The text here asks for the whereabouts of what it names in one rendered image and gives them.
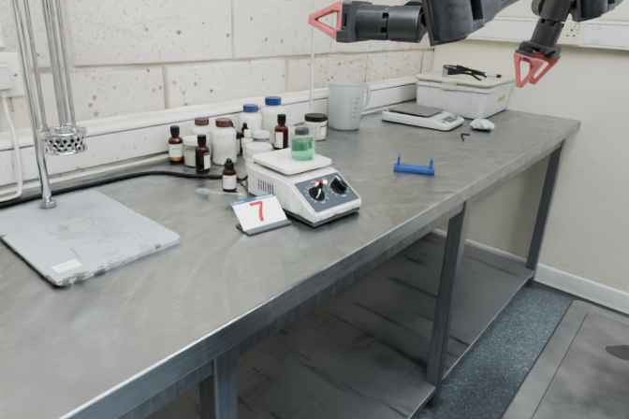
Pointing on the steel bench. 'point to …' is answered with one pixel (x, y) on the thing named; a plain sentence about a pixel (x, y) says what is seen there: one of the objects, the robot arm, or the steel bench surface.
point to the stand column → (30, 97)
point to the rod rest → (415, 167)
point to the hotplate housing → (275, 182)
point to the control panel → (326, 193)
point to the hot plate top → (281, 159)
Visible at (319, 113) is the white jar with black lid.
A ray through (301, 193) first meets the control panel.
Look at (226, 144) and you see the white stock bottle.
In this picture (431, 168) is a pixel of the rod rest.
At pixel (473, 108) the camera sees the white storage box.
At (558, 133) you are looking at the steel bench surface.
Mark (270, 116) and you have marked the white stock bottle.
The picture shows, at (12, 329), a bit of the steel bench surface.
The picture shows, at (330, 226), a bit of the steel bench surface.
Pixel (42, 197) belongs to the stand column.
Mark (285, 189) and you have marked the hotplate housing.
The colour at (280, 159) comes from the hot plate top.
